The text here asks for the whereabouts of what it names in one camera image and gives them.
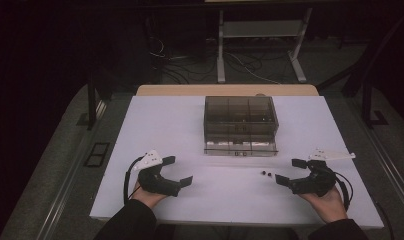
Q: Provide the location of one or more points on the wooden table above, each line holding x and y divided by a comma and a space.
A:
226, 90

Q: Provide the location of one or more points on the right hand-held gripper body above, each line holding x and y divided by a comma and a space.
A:
315, 181

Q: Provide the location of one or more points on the white metal stand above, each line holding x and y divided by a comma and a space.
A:
263, 29

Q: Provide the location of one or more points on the black floor socket plate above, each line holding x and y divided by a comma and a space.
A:
97, 154

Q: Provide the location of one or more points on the person's left hand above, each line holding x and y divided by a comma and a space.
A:
148, 198

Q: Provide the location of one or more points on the smoky transparent drawer box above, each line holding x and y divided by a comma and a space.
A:
240, 125

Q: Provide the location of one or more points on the person's right hand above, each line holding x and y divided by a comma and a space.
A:
326, 204

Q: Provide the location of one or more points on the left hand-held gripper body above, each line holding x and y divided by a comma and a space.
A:
156, 182

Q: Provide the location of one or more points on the black metal stand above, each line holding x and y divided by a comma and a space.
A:
92, 103
370, 100

